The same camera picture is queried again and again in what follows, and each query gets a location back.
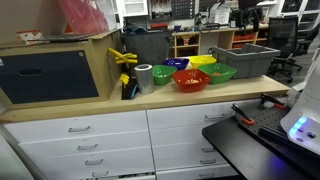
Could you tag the yellow clamp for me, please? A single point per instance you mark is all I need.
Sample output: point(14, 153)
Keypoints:
point(127, 58)

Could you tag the grey fabric basket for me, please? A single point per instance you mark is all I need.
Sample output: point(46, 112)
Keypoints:
point(150, 47)

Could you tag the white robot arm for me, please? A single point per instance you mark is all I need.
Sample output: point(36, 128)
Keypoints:
point(302, 123)

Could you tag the blue plastic bowl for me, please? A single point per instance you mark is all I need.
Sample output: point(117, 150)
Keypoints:
point(179, 63)

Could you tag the right green plastic bowl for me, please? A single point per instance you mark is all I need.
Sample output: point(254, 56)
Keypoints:
point(219, 72)

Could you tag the grey plastic bin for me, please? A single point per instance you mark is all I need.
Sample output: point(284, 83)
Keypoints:
point(250, 60)

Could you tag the red plastic bowl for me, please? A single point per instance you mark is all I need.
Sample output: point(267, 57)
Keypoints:
point(191, 80)

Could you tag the white drawer cabinet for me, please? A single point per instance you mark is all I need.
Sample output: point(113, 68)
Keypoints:
point(157, 144)

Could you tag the green plastic bowl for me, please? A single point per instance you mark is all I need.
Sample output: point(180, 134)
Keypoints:
point(162, 74)
point(219, 72)

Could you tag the wooden box with black panel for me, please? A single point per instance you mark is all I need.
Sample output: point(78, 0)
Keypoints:
point(59, 73)

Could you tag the black office chair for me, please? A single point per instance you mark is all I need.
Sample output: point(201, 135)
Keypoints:
point(282, 35)

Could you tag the wooden shelf unit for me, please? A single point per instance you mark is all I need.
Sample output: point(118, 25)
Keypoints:
point(199, 42)

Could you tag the black orange clamp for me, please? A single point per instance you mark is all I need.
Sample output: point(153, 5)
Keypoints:
point(267, 98)
point(244, 118)

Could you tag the left green plastic bowl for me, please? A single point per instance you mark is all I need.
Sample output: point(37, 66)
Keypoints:
point(162, 74)

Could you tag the yellow plastic bowl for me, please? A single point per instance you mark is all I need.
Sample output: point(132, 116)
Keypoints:
point(197, 61)

